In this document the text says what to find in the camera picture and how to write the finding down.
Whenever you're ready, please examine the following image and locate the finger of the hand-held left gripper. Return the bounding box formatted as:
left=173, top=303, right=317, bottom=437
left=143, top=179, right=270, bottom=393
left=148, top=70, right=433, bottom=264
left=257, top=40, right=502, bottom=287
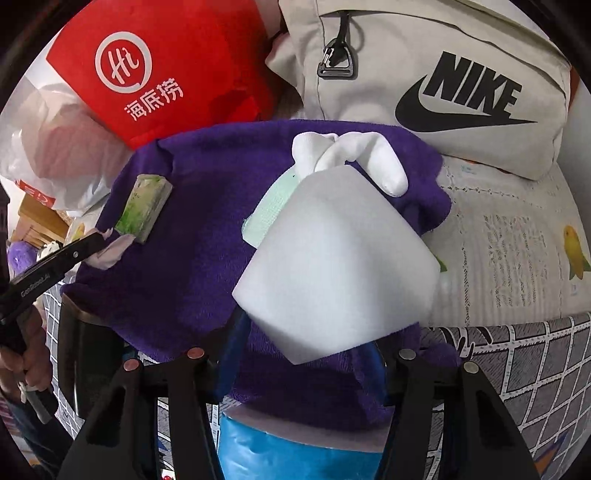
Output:
left=9, top=232, right=108, bottom=282

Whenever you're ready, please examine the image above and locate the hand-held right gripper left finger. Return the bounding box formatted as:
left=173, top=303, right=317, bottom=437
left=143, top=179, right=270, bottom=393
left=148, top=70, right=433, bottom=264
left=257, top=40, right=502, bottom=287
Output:
left=55, top=314, right=252, bottom=480

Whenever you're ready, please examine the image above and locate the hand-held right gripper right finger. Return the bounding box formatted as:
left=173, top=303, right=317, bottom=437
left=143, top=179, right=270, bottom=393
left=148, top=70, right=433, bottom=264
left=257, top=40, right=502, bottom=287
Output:
left=360, top=344, right=541, bottom=480

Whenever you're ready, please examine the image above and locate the white sock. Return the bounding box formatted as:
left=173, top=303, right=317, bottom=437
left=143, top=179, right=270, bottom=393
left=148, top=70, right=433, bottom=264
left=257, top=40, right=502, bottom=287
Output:
left=88, top=228, right=134, bottom=271
left=292, top=131, right=409, bottom=195

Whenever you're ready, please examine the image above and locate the small green tissue packet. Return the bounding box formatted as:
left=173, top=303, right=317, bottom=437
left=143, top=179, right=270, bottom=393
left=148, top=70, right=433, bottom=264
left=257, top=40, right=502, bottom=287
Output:
left=115, top=173, right=174, bottom=243

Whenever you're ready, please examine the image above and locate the white sponge block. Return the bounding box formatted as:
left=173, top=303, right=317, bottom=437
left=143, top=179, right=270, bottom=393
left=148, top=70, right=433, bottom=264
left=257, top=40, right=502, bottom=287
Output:
left=232, top=165, right=441, bottom=365

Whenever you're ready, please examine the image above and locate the light green cloth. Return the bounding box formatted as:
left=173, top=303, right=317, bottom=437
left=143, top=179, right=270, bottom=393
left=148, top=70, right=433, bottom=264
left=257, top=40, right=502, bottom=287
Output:
left=242, top=173, right=303, bottom=245

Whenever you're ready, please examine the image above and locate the person's left hand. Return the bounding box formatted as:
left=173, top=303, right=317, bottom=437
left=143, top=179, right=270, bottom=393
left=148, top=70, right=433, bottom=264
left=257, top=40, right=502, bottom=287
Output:
left=0, top=314, right=58, bottom=402

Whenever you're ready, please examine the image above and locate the wooden headboard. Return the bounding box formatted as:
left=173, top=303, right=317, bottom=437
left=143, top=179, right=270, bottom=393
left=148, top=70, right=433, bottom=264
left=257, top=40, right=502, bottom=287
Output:
left=18, top=196, right=75, bottom=245

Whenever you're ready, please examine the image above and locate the dark tin box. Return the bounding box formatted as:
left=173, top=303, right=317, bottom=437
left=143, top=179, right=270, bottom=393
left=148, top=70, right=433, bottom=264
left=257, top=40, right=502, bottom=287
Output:
left=58, top=300, right=139, bottom=416

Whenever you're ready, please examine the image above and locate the purple towel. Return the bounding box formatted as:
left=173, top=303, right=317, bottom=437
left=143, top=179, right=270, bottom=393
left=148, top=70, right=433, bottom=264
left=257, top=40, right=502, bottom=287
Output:
left=60, top=119, right=467, bottom=430

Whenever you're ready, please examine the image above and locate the white plastic shopping bag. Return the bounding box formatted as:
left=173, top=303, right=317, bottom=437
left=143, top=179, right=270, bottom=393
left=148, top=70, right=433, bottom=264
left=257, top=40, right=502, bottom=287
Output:
left=0, top=76, right=134, bottom=217

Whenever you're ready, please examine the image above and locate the blue tissue pack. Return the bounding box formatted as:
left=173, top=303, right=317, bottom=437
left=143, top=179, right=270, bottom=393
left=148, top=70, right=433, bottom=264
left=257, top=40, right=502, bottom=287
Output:
left=217, top=406, right=393, bottom=480

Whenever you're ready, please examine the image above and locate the grey checked cloth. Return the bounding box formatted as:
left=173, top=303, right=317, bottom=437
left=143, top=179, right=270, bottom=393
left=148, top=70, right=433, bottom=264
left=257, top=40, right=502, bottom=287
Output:
left=420, top=311, right=591, bottom=480

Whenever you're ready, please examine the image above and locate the fruit print bed sheet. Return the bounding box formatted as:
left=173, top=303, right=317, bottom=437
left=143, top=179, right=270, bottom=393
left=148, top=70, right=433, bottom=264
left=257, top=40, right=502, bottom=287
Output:
left=416, top=152, right=591, bottom=328

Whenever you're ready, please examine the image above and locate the red paper bag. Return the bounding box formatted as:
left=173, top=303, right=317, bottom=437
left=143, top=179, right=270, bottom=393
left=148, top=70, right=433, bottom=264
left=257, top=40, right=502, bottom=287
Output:
left=45, top=0, right=287, bottom=151

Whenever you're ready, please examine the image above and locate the beige waist bag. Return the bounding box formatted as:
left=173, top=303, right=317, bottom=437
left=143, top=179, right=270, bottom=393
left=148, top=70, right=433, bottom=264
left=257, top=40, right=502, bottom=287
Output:
left=265, top=0, right=573, bottom=181

